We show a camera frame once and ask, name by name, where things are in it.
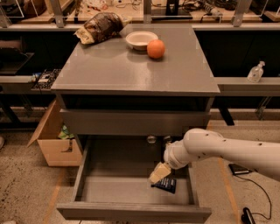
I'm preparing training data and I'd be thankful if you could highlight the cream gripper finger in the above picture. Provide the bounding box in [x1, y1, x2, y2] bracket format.
[149, 162, 171, 184]

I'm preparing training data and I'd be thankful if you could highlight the dark blue rxbar wrapper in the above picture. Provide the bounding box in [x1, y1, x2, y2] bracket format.
[151, 178, 177, 193]

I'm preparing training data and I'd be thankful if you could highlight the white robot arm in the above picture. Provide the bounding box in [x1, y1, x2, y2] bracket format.
[149, 129, 280, 184]

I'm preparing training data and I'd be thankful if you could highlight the open grey middle drawer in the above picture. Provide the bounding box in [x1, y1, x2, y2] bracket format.
[57, 136, 212, 223]

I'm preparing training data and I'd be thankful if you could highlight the grey drawer cabinet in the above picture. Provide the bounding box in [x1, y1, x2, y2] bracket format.
[52, 26, 220, 149]

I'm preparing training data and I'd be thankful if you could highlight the closed grey top drawer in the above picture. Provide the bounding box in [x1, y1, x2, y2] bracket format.
[60, 109, 210, 137]

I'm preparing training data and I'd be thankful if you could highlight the right soda can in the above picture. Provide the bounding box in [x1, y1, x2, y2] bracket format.
[164, 136, 172, 144]

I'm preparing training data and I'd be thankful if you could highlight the soda can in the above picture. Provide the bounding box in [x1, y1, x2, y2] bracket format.
[146, 136, 157, 144]
[164, 136, 172, 144]

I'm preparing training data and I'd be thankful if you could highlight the left soda can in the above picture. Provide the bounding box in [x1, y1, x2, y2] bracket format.
[146, 136, 157, 144]

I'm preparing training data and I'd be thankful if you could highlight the black box on floor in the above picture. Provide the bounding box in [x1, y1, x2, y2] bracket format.
[228, 164, 251, 175]

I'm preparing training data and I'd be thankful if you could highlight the black floor plug device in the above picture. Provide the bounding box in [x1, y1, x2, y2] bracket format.
[241, 207, 256, 224]

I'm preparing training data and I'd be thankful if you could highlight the green bag in box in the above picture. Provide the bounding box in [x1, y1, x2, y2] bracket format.
[58, 125, 74, 139]

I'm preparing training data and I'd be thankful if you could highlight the open cardboard box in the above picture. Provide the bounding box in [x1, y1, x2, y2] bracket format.
[27, 100, 82, 166]

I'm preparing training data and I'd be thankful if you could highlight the orange fruit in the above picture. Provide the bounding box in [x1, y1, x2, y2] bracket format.
[147, 39, 165, 60]

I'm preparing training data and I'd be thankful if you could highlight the white paper bowl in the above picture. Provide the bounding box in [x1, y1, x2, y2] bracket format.
[125, 31, 158, 51]

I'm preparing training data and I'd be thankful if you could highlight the clear sanitizer pump bottle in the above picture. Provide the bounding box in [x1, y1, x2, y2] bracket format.
[247, 61, 265, 83]

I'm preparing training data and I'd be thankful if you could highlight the black patterned shelf item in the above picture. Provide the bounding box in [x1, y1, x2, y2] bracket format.
[32, 69, 60, 90]

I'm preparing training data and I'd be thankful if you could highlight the black floor cable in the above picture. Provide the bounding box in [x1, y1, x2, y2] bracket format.
[234, 174, 273, 221]

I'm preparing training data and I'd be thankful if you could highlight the grey metal shelf rail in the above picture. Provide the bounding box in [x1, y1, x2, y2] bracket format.
[0, 23, 280, 32]

